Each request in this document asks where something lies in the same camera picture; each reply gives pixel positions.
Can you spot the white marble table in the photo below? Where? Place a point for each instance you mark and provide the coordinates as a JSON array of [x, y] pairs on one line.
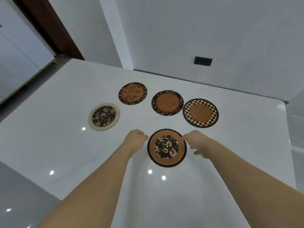
[[47, 140]]

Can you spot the person's right forearm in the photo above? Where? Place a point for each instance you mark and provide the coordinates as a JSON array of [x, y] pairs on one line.
[[249, 187]]

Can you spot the beige rim floral placemat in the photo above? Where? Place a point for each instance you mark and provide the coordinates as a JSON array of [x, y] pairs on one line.
[[104, 116]]

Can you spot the black wall socket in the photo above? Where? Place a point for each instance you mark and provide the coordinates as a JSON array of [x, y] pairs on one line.
[[203, 61]]

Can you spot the checkered rim placemat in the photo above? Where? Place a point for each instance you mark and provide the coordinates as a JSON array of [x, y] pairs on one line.
[[200, 113]]

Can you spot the black floral rim brown placemat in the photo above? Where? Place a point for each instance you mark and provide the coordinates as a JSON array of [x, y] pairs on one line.
[[167, 103]]

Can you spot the dark wooden door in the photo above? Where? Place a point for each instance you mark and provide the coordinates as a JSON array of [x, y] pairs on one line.
[[52, 28]]

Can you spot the person's left hand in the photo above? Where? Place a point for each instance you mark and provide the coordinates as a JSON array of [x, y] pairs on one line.
[[135, 141]]

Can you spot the person's left forearm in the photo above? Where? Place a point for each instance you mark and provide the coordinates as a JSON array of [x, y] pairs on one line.
[[95, 192]]

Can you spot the white cabinet with gold feet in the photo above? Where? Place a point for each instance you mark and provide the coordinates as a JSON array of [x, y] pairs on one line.
[[16, 49]]

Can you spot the person's right hand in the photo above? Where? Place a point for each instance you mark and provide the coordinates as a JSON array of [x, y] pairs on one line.
[[202, 143]]

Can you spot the brown bird pattern placemat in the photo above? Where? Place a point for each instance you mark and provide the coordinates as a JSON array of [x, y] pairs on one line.
[[133, 93]]

